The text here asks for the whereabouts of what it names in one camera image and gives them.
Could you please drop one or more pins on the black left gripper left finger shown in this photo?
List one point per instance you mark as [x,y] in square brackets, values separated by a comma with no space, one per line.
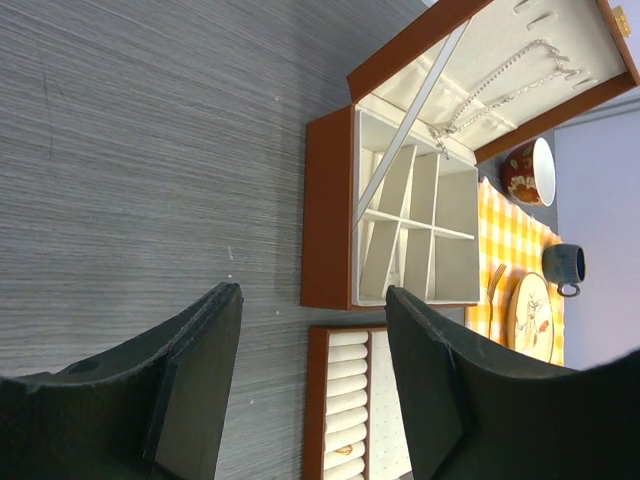
[152,407]

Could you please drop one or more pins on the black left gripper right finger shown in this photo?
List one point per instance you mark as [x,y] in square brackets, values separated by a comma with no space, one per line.
[474,409]

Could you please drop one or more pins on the brown jewelry tray insert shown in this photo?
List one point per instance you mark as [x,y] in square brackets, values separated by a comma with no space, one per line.
[353,426]

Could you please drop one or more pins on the brown jewelry box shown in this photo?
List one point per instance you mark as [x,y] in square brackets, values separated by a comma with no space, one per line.
[391,180]

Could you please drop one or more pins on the decorated ceramic plate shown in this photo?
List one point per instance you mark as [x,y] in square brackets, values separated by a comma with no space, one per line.
[530,324]

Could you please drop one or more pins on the gold fork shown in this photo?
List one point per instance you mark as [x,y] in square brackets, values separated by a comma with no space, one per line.
[491,291]

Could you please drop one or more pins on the dark blue mug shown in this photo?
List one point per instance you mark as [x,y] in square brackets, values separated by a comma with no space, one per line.
[564,265]

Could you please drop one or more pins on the yellow checkered cloth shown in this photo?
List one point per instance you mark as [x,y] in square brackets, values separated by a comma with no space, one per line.
[507,234]

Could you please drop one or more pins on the white ceramic bowl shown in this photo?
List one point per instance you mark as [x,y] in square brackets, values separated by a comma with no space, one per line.
[528,173]

